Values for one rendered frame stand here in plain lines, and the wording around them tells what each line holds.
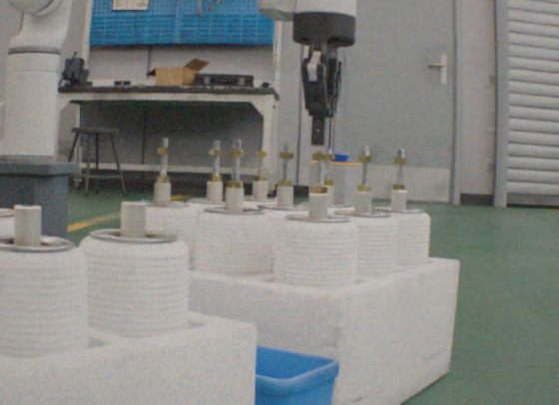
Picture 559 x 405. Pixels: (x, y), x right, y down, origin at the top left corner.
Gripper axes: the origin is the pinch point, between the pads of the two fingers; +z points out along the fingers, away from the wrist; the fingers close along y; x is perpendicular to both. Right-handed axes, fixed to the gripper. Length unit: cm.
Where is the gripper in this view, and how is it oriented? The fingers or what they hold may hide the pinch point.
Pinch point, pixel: (320, 134)
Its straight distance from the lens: 93.1
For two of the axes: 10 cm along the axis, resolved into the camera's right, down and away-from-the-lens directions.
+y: 2.4, -0.4, 9.7
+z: -0.5, 10.0, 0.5
